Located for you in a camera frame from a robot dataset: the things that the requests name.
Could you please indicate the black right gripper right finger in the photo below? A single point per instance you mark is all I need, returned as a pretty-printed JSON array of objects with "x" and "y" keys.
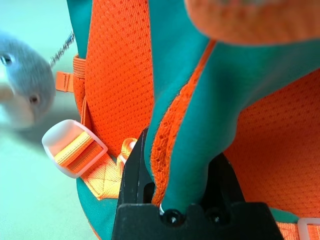
[{"x": 222, "y": 185}]

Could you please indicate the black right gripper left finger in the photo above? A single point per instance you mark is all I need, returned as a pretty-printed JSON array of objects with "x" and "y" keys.
[{"x": 136, "y": 175}]

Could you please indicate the orange teal backpack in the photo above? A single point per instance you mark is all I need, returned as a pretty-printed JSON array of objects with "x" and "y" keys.
[{"x": 120, "y": 75}]

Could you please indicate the white grey plush toy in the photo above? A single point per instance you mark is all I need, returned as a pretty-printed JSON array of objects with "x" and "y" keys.
[{"x": 27, "y": 75}]

